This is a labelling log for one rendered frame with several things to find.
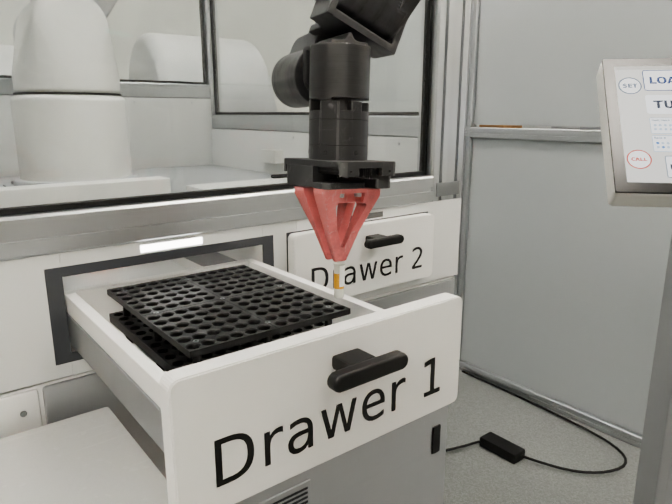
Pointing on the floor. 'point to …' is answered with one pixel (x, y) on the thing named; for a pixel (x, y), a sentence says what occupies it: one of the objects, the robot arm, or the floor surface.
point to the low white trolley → (79, 464)
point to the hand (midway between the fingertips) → (336, 252)
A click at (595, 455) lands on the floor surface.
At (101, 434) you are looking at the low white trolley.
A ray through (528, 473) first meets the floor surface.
